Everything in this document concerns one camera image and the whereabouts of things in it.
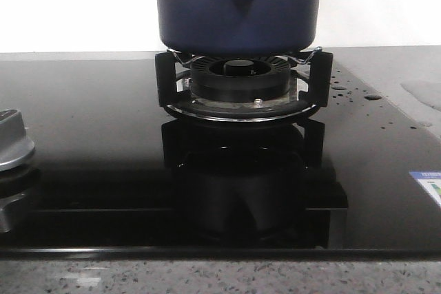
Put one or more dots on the blue cooking pot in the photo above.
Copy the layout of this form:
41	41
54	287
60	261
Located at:
237	27

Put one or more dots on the black pot support grate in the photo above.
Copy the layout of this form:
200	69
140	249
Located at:
169	77

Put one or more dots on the black gas burner head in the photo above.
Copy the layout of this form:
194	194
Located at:
221	86

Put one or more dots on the black glass cooktop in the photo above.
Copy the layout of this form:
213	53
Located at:
115	176

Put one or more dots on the silver stove control knob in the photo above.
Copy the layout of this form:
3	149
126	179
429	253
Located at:
16	146

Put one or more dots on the energy label sticker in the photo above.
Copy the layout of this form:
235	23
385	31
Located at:
430	182

